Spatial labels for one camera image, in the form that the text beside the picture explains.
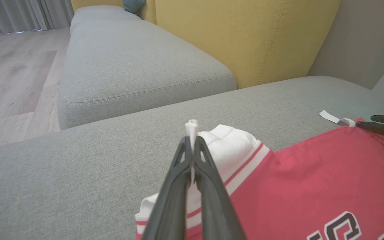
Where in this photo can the red jersey white sleeves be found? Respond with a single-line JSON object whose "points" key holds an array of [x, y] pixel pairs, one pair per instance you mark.
{"points": [[312, 180]]}

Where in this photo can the teal throw pillow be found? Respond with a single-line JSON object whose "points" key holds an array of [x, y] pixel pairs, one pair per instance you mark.
{"points": [[133, 6]]}

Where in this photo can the grey curtain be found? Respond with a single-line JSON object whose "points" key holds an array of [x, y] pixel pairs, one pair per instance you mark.
{"points": [[22, 15]]}

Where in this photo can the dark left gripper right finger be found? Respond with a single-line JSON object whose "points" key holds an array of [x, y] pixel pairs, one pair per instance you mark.
{"points": [[215, 206]]}

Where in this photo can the grey sofa chaise cushion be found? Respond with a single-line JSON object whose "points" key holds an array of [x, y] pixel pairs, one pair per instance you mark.
{"points": [[78, 176]]}

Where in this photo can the grey sofa seat cushion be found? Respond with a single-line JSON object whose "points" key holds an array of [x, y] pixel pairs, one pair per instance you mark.
{"points": [[138, 66], [102, 15]]}

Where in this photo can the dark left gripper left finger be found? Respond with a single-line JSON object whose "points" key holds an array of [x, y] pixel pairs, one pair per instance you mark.
{"points": [[172, 200]]}

